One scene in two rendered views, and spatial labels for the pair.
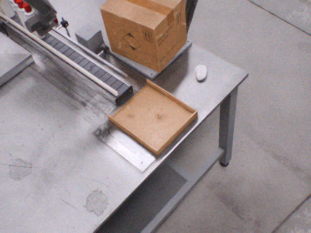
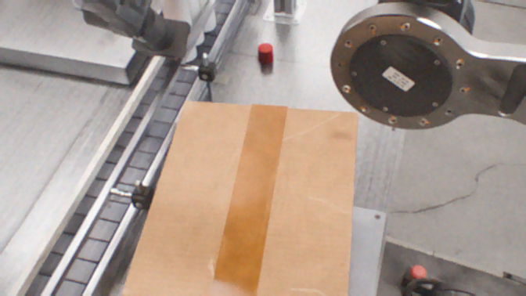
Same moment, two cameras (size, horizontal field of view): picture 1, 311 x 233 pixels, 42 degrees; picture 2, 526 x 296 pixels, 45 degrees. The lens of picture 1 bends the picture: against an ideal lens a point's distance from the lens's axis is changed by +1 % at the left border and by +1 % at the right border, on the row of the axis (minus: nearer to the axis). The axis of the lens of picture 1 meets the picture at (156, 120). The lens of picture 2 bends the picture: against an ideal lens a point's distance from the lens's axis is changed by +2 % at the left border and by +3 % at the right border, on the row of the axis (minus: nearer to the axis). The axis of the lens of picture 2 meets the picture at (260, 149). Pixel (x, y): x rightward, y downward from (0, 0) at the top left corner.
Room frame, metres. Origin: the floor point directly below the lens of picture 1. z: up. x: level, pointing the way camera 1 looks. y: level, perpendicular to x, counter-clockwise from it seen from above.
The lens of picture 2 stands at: (1.24, -0.43, 1.71)
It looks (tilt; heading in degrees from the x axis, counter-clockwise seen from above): 48 degrees down; 59
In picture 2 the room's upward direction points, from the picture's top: 4 degrees counter-clockwise
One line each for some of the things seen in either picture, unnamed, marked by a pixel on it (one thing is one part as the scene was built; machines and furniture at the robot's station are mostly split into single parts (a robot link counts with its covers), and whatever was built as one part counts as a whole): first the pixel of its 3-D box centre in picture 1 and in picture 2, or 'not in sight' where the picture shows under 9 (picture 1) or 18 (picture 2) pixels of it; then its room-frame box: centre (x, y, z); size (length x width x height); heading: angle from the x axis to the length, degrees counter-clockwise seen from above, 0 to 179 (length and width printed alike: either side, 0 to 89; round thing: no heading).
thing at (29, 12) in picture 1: (33, 21); (177, 15); (1.65, 0.51, 0.98); 0.05 x 0.05 x 0.20
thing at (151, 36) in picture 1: (145, 25); (258, 252); (1.47, -0.03, 0.99); 0.30 x 0.24 x 0.27; 47
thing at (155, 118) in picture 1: (151, 115); not in sight; (1.04, 0.02, 0.85); 0.30 x 0.26 x 0.04; 39
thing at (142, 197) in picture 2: (104, 58); (135, 211); (1.37, 0.19, 0.91); 0.07 x 0.03 x 0.16; 129
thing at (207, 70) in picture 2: (64, 33); (199, 86); (1.61, 0.38, 0.91); 0.07 x 0.03 x 0.16; 129
